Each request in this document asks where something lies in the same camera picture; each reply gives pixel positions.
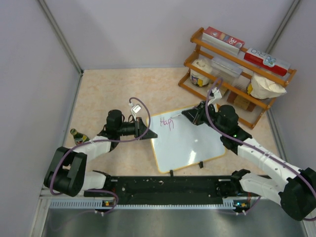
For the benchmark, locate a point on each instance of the green glass bottle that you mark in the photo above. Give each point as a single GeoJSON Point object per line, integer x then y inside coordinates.
{"type": "Point", "coordinates": [79, 138]}

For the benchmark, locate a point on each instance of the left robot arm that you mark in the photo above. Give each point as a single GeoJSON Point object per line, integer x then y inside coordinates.
{"type": "Point", "coordinates": [67, 171]}

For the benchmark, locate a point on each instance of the orange wooden shelf rack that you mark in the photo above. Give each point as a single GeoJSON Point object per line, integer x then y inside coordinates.
{"type": "Point", "coordinates": [205, 50]}

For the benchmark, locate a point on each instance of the white plastic jar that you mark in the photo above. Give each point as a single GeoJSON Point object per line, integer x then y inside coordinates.
{"type": "Point", "coordinates": [198, 79]}

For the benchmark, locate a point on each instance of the red box upper left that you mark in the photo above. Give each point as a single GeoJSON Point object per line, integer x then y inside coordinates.
{"type": "Point", "coordinates": [222, 40]}

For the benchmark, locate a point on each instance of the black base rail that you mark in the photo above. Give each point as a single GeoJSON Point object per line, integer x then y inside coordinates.
{"type": "Point", "coordinates": [173, 190]}

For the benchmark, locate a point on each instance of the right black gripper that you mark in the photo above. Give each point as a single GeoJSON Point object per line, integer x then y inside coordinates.
{"type": "Point", "coordinates": [195, 115]}

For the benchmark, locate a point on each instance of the cream cloth bag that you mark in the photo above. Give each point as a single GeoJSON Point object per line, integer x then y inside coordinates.
{"type": "Point", "coordinates": [262, 88]}

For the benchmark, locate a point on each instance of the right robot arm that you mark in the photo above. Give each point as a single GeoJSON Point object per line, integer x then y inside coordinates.
{"type": "Point", "coordinates": [293, 188]}

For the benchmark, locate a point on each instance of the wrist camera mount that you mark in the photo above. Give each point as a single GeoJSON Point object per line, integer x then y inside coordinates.
{"type": "Point", "coordinates": [213, 96]}
{"type": "Point", "coordinates": [134, 109]}

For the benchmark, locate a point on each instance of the red white box right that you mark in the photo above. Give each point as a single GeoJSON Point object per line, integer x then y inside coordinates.
{"type": "Point", "coordinates": [266, 61]}

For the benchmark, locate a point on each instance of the clear plastic container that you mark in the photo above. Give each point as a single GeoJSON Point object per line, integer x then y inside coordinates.
{"type": "Point", "coordinates": [229, 71]}

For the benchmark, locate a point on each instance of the yellow framed whiteboard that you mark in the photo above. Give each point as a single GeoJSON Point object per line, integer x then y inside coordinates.
{"type": "Point", "coordinates": [180, 143]}

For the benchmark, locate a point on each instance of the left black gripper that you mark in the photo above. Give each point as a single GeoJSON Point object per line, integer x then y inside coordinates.
{"type": "Point", "coordinates": [140, 128]}

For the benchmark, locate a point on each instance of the brown wooden blocks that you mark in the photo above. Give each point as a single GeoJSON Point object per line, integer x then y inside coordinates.
{"type": "Point", "coordinates": [240, 102]}

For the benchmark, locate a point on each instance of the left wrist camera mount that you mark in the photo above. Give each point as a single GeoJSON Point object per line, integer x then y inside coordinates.
{"type": "Point", "coordinates": [134, 109]}

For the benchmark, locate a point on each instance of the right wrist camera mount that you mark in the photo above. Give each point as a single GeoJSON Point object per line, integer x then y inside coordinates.
{"type": "Point", "coordinates": [213, 96]}

